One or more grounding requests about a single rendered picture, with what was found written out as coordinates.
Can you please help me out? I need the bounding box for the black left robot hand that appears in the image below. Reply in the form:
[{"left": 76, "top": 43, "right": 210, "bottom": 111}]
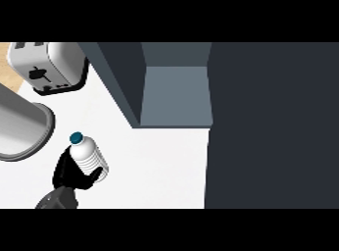
[{"left": 51, "top": 145, "right": 104, "bottom": 191}]

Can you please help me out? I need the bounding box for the white water bottle blue cap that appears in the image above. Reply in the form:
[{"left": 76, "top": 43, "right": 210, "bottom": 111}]
[{"left": 68, "top": 131, "right": 110, "bottom": 182}]

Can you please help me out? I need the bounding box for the dark grey cabinet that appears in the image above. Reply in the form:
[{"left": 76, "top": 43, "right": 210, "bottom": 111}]
[{"left": 77, "top": 42, "right": 215, "bottom": 129}]

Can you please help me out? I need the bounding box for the large grey metal cylinder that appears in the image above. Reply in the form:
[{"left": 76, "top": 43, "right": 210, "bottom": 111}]
[{"left": 0, "top": 73, "right": 57, "bottom": 163}]

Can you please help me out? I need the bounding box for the silver toaster black base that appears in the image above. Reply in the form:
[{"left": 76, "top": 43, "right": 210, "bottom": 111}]
[{"left": 6, "top": 42, "right": 92, "bottom": 97}]

